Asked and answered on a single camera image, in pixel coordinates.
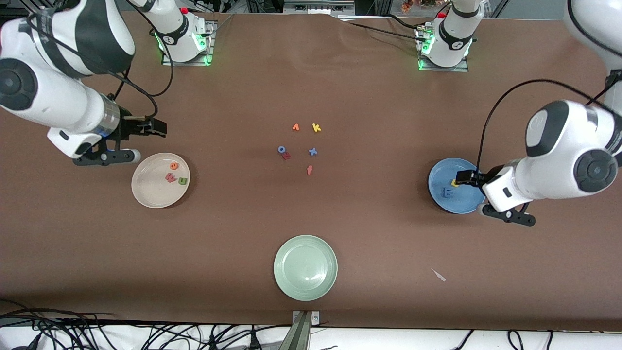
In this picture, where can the red foam letter w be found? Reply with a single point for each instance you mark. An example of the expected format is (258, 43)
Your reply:
(170, 177)

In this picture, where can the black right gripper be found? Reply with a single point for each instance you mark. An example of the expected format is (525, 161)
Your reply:
(129, 127)

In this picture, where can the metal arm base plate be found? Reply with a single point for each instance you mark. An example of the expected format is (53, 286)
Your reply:
(211, 43)
(464, 68)

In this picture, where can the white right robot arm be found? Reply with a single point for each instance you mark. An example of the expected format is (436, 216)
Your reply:
(48, 97)

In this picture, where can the brown table cover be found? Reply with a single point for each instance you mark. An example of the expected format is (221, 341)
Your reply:
(388, 233)

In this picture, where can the small white paper scrap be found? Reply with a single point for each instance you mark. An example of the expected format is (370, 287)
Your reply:
(439, 275)

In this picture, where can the green round plate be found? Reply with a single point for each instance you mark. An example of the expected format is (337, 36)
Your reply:
(305, 268)

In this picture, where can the small metal bracket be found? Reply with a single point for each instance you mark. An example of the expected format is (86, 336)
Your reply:
(316, 318)

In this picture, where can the grey metal bar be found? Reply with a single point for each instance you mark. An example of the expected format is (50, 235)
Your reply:
(318, 7)

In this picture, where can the blue round plate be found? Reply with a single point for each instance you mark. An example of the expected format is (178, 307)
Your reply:
(442, 175)

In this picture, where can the beige round plate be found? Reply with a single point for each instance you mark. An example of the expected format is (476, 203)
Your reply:
(153, 192)

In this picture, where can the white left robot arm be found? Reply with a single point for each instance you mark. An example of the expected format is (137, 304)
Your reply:
(563, 160)

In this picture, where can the aluminium profile beam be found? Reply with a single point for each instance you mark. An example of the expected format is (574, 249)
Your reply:
(299, 335)

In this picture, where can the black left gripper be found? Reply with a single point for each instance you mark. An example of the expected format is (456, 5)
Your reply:
(483, 177)

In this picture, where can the blue foam letter E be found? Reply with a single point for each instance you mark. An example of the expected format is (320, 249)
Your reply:
(446, 193)

